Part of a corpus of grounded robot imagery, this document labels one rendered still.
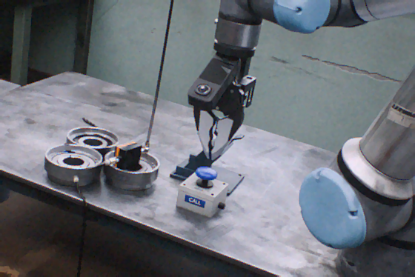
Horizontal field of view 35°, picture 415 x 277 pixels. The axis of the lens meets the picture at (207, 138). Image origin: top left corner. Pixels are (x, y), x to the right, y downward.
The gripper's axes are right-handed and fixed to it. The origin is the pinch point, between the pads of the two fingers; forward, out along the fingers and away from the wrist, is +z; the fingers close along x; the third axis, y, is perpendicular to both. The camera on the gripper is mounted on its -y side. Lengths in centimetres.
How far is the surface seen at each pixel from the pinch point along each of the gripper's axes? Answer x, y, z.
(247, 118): 41, 161, 50
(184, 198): 2.1, -3.5, 8.5
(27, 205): 49, 16, 36
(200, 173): 0.6, -1.8, 3.5
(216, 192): -3.0, -1.7, 6.2
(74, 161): 25.3, -4.0, 8.7
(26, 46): 125, 113, 31
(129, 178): 13.1, -4.5, 7.7
